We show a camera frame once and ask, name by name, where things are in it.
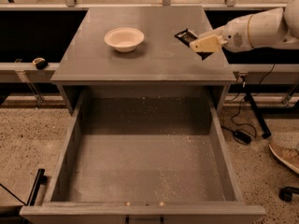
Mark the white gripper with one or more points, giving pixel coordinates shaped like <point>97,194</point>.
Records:
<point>235,36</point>

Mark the black rxbar chocolate wrapper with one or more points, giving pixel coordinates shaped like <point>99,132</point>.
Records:
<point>187,37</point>

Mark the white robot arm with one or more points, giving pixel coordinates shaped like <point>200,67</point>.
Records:
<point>277,28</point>

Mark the grey cabinet counter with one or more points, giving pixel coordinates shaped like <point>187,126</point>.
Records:
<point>161,58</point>

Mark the grey open top drawer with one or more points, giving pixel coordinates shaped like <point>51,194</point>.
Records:
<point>143,161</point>

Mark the white paper bowl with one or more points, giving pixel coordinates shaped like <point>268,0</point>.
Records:
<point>124,39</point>

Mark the black power adapter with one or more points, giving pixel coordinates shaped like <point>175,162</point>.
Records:
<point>241,137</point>

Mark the black stand leg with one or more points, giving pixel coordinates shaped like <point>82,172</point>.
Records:
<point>266,132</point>

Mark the tan sneaker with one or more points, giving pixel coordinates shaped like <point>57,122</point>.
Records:
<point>288,156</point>

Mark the black caster wheel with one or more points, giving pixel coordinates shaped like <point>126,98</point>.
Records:
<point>285,194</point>

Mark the black yellow tape measure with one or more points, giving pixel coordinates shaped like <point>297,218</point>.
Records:
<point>40,63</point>

